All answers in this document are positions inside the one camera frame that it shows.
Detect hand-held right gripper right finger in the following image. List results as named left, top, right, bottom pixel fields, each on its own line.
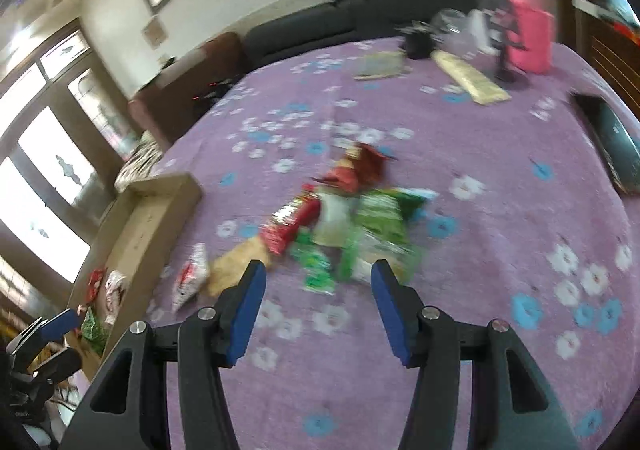
left=370, top=258, right=582, bottom=450

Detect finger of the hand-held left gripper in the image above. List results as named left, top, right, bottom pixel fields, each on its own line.
left=9, top=307, right=82, bottom=358
left=29, top=346, right=84, bottom=384

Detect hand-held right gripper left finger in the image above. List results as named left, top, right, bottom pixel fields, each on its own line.
left=60, top=259, right=268, bottom=450

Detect tan cracker packet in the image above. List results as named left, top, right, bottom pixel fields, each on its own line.
left=206, top=235, right=273, bottom=296

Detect red snack packet gold label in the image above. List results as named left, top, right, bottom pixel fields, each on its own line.
left=259, top=185, right=321, bottom=256
left=86, top=267, right=108, bottom=303

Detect clear green-edged snack packet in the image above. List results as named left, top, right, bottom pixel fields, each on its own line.
left=337, top=227, right=423, bottom=283

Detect white and red snack packet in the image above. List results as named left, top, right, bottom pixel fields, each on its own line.
left=171, top=243, right=211, bottom=313
left=102, top=269, right=128, bottom=326

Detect pale white-green snack packet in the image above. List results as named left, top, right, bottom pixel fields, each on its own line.
left=312, top=190, right=361, bottom=248

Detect green and white snack packet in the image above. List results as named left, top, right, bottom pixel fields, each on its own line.
left=395, top=186, right=441, bottom=218

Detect cardboard tray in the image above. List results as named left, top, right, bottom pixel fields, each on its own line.
left=65, top=173, right=203, bottom=381

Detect maroon snack packet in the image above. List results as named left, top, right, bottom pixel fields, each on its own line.
left=310, top=157, right=361, bottom=196

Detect dark red crinkled snack packet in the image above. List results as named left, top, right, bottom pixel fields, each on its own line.
left=345, top=143, right=398, bottom=191

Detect wooden glass door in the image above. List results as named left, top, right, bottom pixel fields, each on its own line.
left=0, top=18, right=133, bottom=286

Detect patterned brown blanket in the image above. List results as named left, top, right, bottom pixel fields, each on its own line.
left=114, top=130, right=163, bottom=191

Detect purple floral tablecloth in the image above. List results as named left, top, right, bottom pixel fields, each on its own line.
left=102, top=38, right=640, bottom=450

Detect black devices with red light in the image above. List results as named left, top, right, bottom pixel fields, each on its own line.
left=190, top=78, right=236, bottom=104

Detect brown armchair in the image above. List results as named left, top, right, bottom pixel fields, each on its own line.
left=127, top=33, right=246, bottom=151

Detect long cream packet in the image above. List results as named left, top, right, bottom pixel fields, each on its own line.
left=431, top=49, right=512, bottom=106

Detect small notebook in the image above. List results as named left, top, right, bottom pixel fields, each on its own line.
left=352, top=50, right=408, bottom=81

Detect black smartphone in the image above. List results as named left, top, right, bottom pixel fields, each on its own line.
left=570, top=91, right=640, bottom=196

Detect black leather sofa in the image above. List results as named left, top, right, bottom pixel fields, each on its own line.
left=240, top=0, right=511, bottom=74

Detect clear plastic bag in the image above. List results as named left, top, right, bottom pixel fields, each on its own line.
left=430, top=8, right=471, bottom=54

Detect pink bottle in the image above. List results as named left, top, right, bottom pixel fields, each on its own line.
left=502, top=0, right=556, bottom=76

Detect small wall plaque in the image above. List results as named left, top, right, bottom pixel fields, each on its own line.
left=141, top=18, right=167, bottom=48

